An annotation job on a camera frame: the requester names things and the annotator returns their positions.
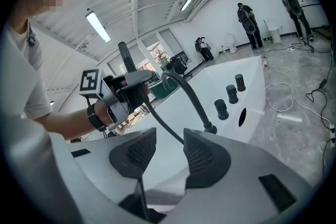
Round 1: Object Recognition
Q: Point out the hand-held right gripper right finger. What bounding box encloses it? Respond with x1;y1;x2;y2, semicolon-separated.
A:
167;127;317;224

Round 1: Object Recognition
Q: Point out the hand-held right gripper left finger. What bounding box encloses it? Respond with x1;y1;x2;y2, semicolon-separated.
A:
51;127;158;224

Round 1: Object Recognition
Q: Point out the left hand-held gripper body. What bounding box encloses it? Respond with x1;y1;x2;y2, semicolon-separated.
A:
79;68;151;124

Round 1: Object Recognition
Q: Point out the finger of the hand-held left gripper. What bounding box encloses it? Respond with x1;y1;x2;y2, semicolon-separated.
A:
123;70;158;87

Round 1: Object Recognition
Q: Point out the black shower head with hose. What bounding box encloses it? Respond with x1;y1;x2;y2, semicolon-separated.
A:
118;41;138;74

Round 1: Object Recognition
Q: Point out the black shower hose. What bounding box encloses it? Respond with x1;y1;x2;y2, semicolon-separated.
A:
136;91;186;222

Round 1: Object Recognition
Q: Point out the person's left forearm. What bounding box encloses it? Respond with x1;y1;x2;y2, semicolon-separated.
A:
36;109;97;141

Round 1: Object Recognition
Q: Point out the green round container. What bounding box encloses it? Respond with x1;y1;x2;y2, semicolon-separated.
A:
150;78;173;99

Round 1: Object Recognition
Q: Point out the white bathtub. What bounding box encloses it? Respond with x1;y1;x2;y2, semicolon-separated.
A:
119;56;265;192

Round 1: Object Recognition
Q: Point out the person's left hand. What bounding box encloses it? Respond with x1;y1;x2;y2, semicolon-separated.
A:
93;99;118;128

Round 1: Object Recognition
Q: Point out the black wristwatch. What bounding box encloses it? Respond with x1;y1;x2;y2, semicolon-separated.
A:
86;103;107;132

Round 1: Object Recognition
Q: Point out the black office chair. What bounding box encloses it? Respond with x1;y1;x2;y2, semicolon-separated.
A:
166;56;194;78

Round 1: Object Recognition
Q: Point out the white ceiling light panel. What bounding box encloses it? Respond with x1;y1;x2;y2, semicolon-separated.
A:
85;12;112;43

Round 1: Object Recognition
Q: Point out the black faucet knob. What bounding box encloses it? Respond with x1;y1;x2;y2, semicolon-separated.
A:
225;84;239;104
214;99;229;121
234;73;247;92

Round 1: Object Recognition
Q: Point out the black curved faucet spout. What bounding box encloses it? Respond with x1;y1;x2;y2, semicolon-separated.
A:
160;70;218;135

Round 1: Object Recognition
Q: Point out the person's white shirt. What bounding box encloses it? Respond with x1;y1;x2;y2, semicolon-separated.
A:
0;19;55;124

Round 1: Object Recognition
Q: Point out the white power strip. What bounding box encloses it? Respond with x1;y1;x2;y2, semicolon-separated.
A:
329;123;336;145

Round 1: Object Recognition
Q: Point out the white cable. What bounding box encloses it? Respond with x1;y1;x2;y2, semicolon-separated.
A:
264;51;336;131

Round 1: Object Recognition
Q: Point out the black power cable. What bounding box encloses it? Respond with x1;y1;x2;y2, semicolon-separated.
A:
306;49;336;124

